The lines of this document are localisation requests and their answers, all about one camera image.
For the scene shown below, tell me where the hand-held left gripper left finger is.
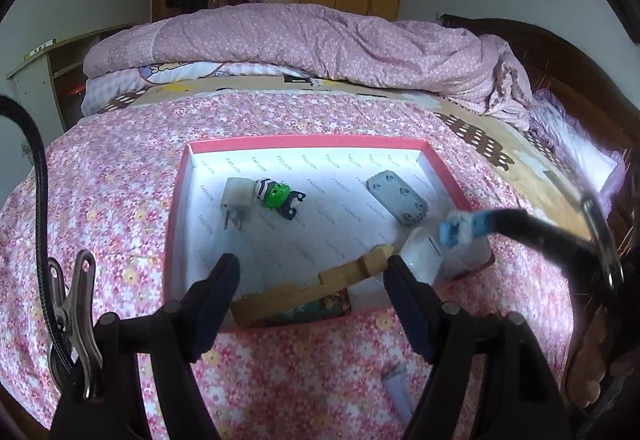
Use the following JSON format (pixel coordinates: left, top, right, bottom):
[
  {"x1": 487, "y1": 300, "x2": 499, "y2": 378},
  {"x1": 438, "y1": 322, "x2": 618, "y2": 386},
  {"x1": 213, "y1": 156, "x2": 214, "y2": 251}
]
[{"x1": 50, "y1": 253, "x2": 242, "y2": 440}]

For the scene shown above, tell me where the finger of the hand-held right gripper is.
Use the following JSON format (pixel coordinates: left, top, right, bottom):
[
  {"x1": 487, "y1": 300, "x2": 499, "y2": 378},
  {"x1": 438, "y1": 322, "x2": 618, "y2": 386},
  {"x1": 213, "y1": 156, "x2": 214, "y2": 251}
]
[{"x1": 467, "y1": 207, "x2": 556, "y2": 253}]

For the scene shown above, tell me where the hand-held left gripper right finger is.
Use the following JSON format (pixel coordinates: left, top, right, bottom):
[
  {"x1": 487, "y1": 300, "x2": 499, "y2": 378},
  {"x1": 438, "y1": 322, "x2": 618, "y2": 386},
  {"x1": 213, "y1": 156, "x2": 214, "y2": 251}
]
[{"x1": 382, "y1": 254, "x2": 576, "y2": 440}]

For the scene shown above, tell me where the small white blue piece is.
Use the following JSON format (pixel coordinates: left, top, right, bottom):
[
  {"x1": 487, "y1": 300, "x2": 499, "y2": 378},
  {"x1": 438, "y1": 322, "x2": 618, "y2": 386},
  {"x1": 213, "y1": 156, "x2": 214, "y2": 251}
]
[{"x1": 439, "y1": 210, "x2": 473, "y2": 248}]

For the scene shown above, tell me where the white earbuds case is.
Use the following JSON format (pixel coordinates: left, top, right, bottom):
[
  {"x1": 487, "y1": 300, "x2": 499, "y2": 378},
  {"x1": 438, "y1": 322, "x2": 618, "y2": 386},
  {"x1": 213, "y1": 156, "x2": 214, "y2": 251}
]
[{"x1": 400, "y1": 227, "x2": 446, "y2": 285}]

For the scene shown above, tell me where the notched wooden piece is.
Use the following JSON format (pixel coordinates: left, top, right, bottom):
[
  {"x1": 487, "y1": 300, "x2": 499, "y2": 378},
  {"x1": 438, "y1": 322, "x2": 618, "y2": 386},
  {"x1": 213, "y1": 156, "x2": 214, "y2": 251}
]
[{"x1": 231, "y1": 244, "x2": 401, "y2": 325}]

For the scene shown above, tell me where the white charger plug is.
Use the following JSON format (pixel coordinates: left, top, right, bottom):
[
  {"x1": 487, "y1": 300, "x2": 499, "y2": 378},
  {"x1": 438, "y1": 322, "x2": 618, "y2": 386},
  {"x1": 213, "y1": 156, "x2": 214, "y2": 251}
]
[{"x1": 220, "y1": 176, "x2": 251, "y2": 233}]

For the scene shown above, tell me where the pink-rimmed white box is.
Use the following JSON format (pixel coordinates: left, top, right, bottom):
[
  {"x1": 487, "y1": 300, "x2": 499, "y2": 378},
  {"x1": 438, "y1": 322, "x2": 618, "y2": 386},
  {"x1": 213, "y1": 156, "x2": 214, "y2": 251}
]
[{"x1": 162, "y1": 135, "x2": 496, "y2": 333}]

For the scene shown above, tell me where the person's right hand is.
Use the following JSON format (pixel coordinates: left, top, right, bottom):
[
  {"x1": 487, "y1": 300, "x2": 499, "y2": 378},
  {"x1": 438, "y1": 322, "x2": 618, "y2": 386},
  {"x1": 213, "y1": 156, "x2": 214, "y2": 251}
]
[{"x1": 562, "y1": 315, "x2": 631, "y2": 411}]

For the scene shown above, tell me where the metal spring clip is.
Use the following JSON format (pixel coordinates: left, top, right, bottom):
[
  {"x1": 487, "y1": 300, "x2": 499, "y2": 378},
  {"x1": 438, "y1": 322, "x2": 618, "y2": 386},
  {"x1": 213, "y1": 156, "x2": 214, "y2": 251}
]
[
  {"x1": 570, "y1": 170, "x2": 626, "y2": 288},
  {"x1": 47, "y1": 250, "x2": 103, "y2": 401}
]

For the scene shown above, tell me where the lavender curved plastic piece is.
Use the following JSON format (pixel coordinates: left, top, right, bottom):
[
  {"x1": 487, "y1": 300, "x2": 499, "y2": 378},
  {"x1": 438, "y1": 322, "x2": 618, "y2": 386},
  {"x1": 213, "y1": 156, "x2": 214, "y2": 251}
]
[{"x1": 382, "y1": 362, "x2": 416, "y2": 423}]

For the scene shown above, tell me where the beige cartoon printed sheet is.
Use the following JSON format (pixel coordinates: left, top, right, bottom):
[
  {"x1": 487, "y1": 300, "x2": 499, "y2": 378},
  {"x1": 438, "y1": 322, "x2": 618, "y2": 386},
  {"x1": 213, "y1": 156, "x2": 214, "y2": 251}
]
[{"x1": 82, "y1": 60, "x2": 621, "y2": 221}]

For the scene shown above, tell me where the grey plate with holes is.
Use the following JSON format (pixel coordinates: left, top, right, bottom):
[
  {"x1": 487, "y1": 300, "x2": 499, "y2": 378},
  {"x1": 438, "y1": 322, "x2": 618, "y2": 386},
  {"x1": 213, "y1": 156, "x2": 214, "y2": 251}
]
[{"x1": 366, "y1": 170, "x2": 430, "y2": 225}]

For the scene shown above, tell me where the white lavender frilled pillow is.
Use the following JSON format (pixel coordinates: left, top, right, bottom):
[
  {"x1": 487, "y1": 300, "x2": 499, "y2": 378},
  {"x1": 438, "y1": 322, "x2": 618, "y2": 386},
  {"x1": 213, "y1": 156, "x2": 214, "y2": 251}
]
[{"x1": 530, "y1": 88, "x2": 626, "y2": 191}]

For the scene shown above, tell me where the green striped toy figure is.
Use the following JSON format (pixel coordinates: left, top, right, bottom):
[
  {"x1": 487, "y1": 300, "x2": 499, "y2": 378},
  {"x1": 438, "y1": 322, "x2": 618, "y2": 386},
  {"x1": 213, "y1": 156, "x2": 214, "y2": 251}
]
[{"x1": 255, "y1": 177, "x2": 307, "y2": 221}]

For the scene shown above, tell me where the pink floral bedsheet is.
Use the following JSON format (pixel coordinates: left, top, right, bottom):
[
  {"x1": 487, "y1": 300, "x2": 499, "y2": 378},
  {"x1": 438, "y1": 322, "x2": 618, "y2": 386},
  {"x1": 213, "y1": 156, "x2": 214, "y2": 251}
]
[{"x1": 0, "y1": 90, "x2": 576, "y2": 440}]

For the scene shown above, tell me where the dark wooden headboard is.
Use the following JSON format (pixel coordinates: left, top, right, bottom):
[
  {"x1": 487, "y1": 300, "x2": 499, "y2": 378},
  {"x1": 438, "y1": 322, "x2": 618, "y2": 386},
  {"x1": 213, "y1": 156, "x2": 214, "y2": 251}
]
[{"x1": 437, "y1": 13, "x2": 640, "y2": 171}]

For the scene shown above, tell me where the pink quilt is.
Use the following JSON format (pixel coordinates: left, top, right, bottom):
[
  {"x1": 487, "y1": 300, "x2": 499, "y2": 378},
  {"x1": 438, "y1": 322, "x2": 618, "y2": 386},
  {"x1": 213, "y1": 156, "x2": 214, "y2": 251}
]
[{"x1": 81, "y1": 3, "x2": 536, "y2": 131}]

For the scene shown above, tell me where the beige bedside shelf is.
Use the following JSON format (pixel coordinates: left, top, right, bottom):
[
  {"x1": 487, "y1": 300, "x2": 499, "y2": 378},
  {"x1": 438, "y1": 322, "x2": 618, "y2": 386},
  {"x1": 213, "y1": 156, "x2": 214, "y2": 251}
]
[{"x1": 6, "y1": 23, "x2": 136, "y2": 133}]

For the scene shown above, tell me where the black cable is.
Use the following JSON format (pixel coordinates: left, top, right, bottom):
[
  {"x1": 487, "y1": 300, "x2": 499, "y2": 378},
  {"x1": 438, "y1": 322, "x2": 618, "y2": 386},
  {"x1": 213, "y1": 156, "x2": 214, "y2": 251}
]
[{"x1": 0, "y1": 95, "x2": 76, "y2": 391}]

